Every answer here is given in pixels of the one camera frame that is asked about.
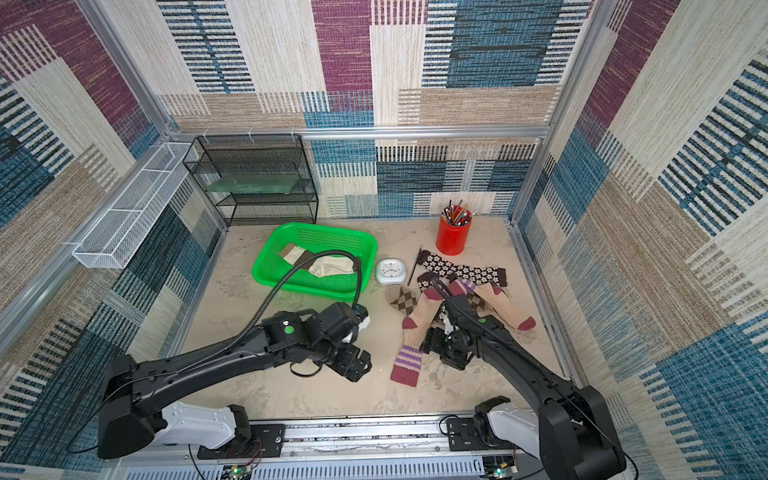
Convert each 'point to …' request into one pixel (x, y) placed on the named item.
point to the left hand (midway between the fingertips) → (361, 361)
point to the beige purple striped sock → (408, 360)
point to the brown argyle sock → (402, 299)
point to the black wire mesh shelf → (257, 154)
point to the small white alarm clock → (391, 271)
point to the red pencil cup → (452, 239)
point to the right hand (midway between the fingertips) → (434, 357)
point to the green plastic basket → (269, 265)
